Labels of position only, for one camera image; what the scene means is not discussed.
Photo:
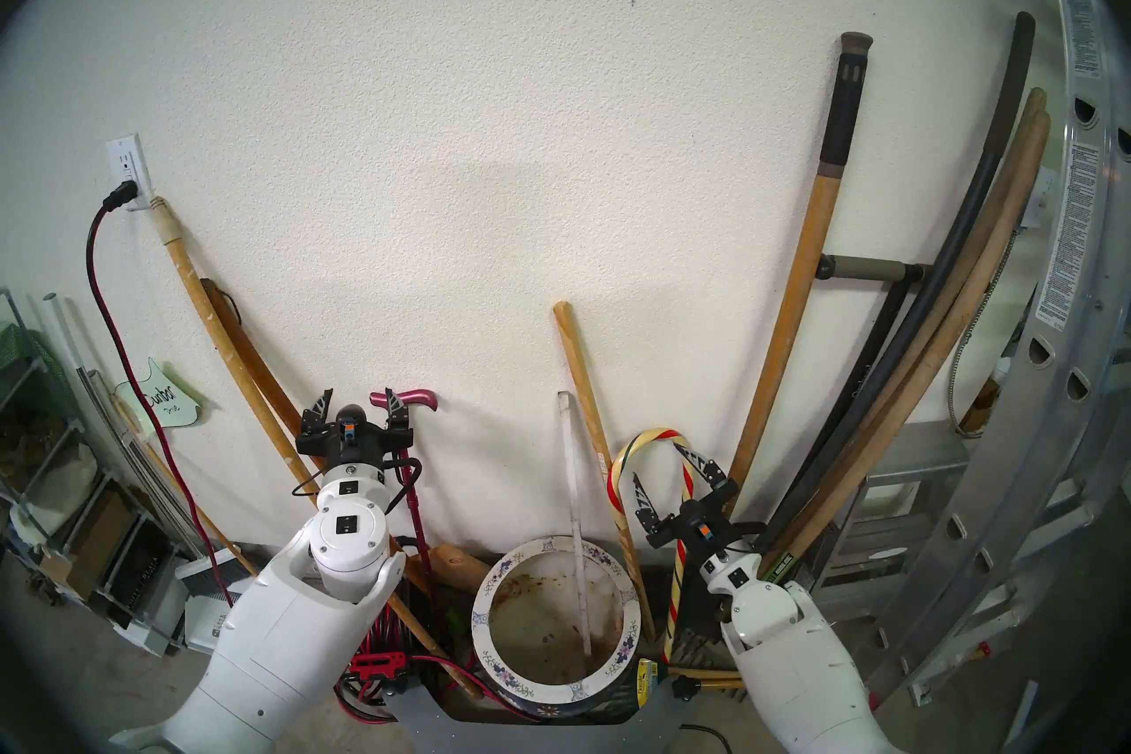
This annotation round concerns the green checked cloth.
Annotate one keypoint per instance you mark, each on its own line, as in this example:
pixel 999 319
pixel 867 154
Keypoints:
pixel 22 346

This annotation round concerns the white wall outlet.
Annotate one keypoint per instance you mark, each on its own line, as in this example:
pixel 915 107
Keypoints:
pixel 131 160

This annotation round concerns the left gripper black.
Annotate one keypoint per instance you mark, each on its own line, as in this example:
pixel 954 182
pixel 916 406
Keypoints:
pixel 353 443

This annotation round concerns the white floral ceramic pot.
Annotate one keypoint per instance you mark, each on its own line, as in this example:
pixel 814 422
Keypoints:
pixel 552 689

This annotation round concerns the green handwritten sign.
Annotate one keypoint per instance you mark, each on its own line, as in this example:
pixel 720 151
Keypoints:
pixel 163 399

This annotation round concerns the white stick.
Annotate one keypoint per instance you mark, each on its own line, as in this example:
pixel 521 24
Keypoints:
pixel 573 496

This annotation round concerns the black rake head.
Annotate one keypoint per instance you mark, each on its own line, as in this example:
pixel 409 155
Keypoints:
pixel 698 620

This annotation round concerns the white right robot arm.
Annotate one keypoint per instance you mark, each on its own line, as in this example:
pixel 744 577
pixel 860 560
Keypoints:
pixel 786 655

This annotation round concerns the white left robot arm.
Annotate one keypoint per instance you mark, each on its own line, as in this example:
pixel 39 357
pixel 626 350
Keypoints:
pixel 283 637

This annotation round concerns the light wooden stick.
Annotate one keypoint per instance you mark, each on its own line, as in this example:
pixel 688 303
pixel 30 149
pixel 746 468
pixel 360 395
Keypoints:
pixel 589 408

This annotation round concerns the striped candy cane stick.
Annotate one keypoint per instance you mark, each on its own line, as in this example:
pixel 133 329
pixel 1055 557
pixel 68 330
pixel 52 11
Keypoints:
pixel 617 496

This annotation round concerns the wooden board with hole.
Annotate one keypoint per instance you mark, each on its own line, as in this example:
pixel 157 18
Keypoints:
pixel 459 567

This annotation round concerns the dark brown wooden stick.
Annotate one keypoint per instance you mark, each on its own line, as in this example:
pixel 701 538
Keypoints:
pixel 212 293

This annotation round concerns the curved wooden pole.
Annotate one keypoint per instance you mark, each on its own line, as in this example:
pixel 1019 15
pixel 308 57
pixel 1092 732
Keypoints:
pixel 1016 143
pixel 1038 143

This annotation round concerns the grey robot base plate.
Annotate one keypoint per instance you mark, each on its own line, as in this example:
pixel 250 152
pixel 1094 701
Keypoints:
pixel 530 735

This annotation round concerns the aluminium extension ladder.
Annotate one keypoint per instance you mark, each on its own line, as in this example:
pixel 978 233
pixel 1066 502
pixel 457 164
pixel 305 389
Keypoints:
pixel 1074 231

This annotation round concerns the white plastic pipe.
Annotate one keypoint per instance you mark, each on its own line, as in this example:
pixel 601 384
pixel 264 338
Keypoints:
pixel 62 328

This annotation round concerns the pink metal walking cane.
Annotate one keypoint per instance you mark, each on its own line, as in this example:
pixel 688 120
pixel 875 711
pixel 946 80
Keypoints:
pixel 422 397

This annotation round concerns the brown cardboard box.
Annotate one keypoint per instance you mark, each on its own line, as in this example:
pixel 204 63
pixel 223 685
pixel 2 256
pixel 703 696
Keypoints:
pixel 97 536

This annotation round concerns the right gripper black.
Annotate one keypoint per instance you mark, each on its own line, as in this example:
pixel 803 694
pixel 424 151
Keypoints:
pixel 707 531

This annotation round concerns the grey step ladder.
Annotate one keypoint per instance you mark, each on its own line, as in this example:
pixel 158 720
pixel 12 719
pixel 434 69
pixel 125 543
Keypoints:
pixel 919 452

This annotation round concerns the grey metal rail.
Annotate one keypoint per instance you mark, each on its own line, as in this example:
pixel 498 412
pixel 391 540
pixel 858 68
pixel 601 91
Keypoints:
pixel 115 425

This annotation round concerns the black printed box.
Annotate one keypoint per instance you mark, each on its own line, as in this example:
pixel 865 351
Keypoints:
pixel 146 575

